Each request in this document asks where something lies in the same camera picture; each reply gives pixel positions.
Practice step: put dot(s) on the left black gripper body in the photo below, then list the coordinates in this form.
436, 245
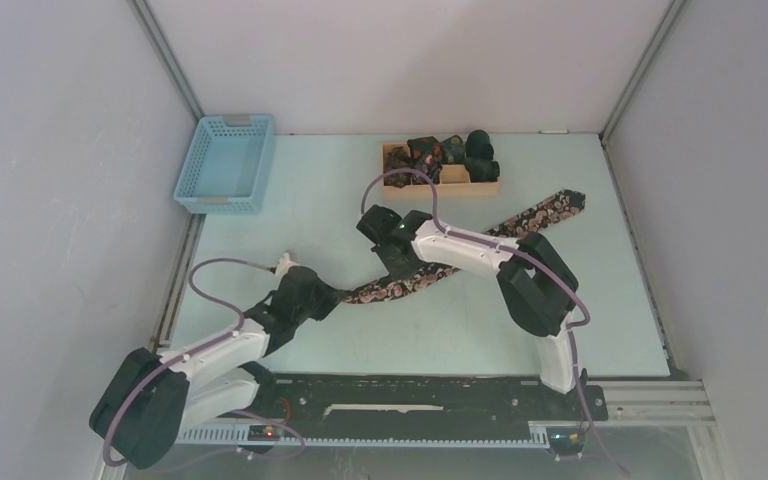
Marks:
320, 304

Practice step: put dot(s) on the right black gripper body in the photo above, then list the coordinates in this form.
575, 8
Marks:
399, 270

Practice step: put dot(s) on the rose patterned necktie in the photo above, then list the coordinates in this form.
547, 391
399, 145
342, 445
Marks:
553, 210

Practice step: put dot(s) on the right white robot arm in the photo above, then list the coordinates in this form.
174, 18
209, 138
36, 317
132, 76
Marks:
538, 288

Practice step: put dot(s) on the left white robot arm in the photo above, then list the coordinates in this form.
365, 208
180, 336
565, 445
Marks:
154, 398

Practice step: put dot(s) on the rolled dark paisley tie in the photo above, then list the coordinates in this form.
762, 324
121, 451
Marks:
397, 158

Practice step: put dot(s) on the wooden tray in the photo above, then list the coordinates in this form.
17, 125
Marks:
454, 182

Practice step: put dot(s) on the rolled red floral tie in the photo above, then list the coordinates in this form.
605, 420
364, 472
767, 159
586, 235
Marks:
426, 155

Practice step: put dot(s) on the rolled green patterned tie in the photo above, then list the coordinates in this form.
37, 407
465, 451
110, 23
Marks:
453, 150

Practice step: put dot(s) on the blue plastic basket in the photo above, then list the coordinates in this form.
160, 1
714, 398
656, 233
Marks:
228, 165

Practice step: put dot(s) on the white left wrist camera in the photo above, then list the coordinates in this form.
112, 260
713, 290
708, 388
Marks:
286, 261

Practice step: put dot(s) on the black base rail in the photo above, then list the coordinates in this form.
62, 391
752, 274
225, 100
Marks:
439, 410

